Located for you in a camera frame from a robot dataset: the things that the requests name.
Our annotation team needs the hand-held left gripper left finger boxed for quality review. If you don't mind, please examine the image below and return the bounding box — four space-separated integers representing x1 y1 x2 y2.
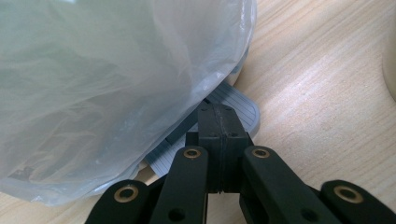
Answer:
185 104 224 194

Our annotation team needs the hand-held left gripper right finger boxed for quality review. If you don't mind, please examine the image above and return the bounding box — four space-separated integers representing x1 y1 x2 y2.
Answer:
221 105 254 194

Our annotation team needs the white plastic trash bag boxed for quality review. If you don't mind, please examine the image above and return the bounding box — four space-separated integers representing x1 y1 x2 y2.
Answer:
0 0 258 207

